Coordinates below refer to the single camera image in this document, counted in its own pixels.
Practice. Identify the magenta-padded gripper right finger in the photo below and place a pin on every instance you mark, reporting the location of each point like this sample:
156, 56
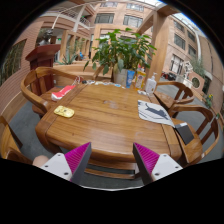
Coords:
160, 166

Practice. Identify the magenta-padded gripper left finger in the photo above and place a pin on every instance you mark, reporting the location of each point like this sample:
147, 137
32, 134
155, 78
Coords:
63, 166

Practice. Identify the yellow computer mouse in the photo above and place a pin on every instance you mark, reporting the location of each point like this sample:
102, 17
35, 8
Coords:
64, 111

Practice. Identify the wooden round-back armchair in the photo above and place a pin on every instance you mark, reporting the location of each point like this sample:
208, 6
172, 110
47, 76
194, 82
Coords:
170, 98
33, 96
193, 150
98, 71
8, 143

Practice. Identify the black notebook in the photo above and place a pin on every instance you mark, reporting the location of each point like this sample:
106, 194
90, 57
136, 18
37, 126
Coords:
184, 133

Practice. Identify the red and white bag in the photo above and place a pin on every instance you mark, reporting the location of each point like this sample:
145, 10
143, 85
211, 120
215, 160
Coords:
61, 93

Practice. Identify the white pump bottle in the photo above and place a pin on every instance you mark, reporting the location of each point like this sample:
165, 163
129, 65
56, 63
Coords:
150, 85

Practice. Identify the yellow flowering plant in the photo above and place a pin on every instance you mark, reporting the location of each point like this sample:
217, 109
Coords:
209, 100

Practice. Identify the yellow bottle orange cap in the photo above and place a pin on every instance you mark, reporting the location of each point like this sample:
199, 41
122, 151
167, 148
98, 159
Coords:
140, 80

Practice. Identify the blue tube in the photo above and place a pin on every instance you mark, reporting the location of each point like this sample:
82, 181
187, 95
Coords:
130, 79

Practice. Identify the white outdoor sculpture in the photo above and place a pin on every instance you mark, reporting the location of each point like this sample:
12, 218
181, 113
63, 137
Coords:
188, 70

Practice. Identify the spiky green agave plant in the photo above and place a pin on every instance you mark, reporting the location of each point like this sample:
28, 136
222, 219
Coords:
68, 59

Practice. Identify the green potted plant white pot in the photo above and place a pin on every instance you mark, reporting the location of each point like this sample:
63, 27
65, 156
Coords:
120, 50

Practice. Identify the dark bust statue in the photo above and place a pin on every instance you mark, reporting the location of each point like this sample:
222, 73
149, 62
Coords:
46, 37

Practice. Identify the dark red wooden pedestal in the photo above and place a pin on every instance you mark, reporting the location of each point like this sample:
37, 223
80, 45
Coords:
43, 60

